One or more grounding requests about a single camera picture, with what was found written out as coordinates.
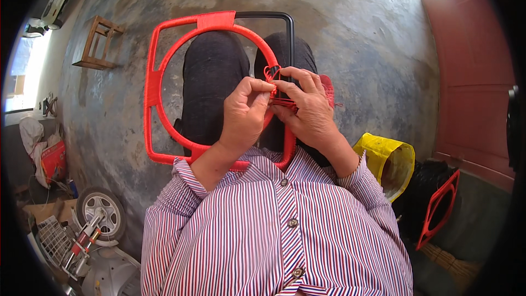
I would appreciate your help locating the red carton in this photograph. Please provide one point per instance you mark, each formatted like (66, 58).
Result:
(54, 160)

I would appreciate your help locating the white sack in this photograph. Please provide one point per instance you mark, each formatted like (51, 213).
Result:
(31, 133)

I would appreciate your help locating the small wooden stand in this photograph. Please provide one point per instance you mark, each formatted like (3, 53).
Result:
(50, 107)

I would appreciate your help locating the black plastic bag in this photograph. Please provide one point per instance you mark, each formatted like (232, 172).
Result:
(419, 201)

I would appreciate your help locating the white scooter with wheel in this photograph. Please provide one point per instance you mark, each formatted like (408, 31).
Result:
(100, 213)

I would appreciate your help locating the finished red woven frame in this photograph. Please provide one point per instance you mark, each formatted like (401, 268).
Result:
(434, 203)

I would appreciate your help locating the yellow plastic bag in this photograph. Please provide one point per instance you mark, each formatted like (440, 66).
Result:
(384, 152)

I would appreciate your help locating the person's body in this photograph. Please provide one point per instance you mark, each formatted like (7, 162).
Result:
(263, 234)

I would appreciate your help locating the white vehicle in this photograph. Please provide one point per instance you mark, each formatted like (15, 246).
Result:
(57, 2)

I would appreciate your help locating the brown cardboard sheet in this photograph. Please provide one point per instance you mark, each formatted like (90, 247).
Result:
(47, 210)

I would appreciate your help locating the wooden stool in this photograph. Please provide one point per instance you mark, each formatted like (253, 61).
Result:
(97, 45)

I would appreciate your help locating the red metal door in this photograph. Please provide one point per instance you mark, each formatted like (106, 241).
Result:
(472, 74)

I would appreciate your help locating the person's left hand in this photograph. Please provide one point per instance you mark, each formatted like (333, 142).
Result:
(242, 119)

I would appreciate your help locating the straw broom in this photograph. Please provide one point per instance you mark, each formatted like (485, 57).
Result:
(452, 265)

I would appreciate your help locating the person's right hand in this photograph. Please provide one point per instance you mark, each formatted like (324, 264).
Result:
(314, 115)

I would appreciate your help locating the person's legs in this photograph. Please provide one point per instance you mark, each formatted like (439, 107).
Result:
(213, 82)

